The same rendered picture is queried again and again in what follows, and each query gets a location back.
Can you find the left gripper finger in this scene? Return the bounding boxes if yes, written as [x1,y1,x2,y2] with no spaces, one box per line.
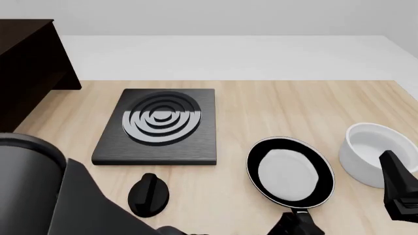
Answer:
[266,211,297,235]
[295,212,325,235]

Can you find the black frying pan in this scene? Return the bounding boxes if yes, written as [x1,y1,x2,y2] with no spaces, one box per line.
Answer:
[246,136,336,217]

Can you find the round black stove knob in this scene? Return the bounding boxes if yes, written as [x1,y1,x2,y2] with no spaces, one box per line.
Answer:
[127,172,171,219]

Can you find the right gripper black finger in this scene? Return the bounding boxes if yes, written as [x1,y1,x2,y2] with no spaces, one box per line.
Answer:
[378,149,418,204]

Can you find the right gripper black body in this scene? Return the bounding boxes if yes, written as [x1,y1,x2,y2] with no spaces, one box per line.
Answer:
[384,197,418,223]

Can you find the dark wooden cabinet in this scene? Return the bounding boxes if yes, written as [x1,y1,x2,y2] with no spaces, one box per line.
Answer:
[0,18,82,134]

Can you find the flat black stove plate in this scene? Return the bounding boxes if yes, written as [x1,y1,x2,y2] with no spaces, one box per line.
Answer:
[91,88,218,167]

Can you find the white ceramic bowl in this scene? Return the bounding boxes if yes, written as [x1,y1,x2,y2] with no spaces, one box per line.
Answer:
[338,122,418,189]

